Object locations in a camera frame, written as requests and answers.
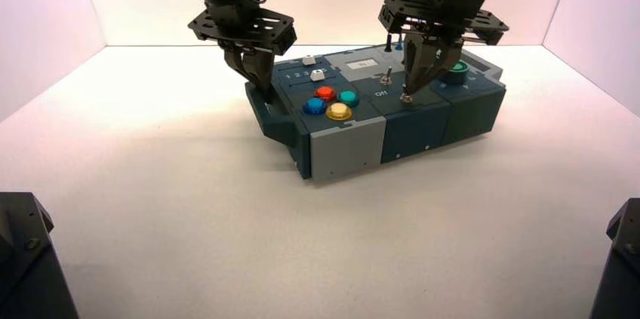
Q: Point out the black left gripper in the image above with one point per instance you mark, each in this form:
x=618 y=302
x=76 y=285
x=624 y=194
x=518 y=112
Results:
x=240 y=24

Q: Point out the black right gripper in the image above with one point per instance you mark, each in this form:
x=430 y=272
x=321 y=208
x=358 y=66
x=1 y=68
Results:
x=440 y=14

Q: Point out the metal toggle switch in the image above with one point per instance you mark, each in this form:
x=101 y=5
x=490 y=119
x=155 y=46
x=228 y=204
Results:
x=406 y=98
x=385 y=78

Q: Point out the dark teal grey control box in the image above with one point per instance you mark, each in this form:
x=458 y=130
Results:
x=350 y=149

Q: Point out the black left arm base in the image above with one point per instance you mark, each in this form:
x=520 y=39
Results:
x=25 y=262

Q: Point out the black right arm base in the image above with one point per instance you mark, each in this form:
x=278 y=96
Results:
x=622 y=267

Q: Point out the green rotary knob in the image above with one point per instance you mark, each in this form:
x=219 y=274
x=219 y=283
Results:
x=457 y=72

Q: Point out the white slider key cap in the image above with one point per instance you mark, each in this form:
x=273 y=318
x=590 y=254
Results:
x=308 y=60
x=316 y=75

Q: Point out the white label plate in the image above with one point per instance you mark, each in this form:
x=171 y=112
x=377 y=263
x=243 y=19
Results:
x=362 y=63

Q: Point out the blue round push button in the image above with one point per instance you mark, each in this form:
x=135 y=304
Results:
x=314 y=105

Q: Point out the red round push button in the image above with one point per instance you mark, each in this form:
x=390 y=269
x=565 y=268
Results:
x=324 y=93

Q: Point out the teal round push button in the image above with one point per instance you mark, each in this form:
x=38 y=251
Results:
x=348 y=98

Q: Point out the yellow round push button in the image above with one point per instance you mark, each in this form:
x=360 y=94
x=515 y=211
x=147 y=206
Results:
x=338 y=111

